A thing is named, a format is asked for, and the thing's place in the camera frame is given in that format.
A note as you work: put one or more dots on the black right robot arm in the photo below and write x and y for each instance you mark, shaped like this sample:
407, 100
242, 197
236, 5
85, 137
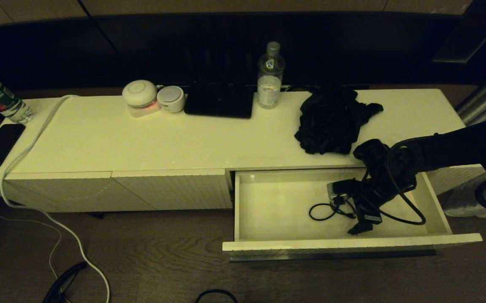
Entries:
457, 147

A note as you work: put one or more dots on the black smartphone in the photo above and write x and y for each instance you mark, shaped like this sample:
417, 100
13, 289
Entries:
0, 144

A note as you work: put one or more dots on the large white dome device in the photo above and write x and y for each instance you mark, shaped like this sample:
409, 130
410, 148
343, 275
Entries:
139, 92

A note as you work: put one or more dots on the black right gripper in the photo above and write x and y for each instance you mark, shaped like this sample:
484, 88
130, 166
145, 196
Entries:
367, 206

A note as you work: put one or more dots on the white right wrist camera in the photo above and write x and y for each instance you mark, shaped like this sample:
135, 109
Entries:
339, 187

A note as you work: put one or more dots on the black flat rectangular device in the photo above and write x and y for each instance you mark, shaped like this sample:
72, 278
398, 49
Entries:
220, 102

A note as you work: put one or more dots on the white base with pink light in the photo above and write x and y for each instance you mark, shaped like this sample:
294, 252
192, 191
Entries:
145, 111

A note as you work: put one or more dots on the clear bottle with grey cap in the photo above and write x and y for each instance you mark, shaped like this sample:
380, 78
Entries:
269, 87

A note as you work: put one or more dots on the small white round speaker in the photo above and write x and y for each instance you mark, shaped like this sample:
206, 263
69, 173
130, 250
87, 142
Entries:
171, 100

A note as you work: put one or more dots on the white low cabinet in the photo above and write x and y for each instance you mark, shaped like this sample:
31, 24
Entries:
142, 138

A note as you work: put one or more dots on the black umbrella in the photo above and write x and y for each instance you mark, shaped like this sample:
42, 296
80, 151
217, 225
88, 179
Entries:
327, 122

